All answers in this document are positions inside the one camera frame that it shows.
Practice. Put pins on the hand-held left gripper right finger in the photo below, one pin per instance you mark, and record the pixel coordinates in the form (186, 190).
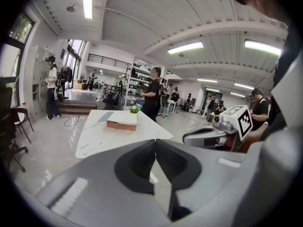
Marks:
(213, 174)

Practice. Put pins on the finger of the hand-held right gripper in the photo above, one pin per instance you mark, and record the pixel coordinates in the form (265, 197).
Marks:
(201, 129)
(198, 141)

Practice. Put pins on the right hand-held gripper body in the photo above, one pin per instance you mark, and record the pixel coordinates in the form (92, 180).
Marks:
(236, 117)

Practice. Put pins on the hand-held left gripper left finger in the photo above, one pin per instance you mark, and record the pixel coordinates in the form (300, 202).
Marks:
(99, 185)

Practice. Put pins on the grey hardcover book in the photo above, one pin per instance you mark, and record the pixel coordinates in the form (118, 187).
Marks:
(124, 118)

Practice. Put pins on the person's right forearm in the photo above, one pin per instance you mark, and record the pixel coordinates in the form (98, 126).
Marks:
(254, 138)

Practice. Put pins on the long ceiling light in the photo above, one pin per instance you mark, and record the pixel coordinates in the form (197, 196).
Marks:
(243, 86)
(88, 0)
(185, 48)
(207, 80)
(262, 47)

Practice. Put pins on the white office chair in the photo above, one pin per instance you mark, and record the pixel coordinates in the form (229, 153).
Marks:
(163, 103)

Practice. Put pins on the orange box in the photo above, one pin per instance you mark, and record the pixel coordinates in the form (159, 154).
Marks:
(120, 126)

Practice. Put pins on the blue tablecloth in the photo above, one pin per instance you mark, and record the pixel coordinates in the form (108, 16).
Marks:
(139, 102)

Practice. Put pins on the small green potted plant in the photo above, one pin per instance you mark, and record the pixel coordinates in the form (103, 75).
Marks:
(135, 108)

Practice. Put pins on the person's black t-shirt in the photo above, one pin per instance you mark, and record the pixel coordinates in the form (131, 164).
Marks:
(282, 63)

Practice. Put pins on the white shelving rack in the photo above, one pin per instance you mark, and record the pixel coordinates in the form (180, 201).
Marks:
(139, 79)

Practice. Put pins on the wooden platform steps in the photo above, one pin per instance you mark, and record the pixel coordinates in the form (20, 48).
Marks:
(75, 107)

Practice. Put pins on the black office chair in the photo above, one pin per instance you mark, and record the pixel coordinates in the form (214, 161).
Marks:
(111, 100)
(11, 138)

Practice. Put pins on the black metal chair white seat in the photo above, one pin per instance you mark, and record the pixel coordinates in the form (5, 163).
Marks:
(22, 117)

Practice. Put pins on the grey shell backpack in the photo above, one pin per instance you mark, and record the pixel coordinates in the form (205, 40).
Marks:
(59, 86)

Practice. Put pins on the black mezzanine railing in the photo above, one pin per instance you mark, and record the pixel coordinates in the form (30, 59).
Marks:
(109, 60)

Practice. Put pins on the person's face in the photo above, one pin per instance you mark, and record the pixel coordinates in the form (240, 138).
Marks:
(262, 1)

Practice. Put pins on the dark framed window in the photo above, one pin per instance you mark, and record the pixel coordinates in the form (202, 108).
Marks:
(21, 29)

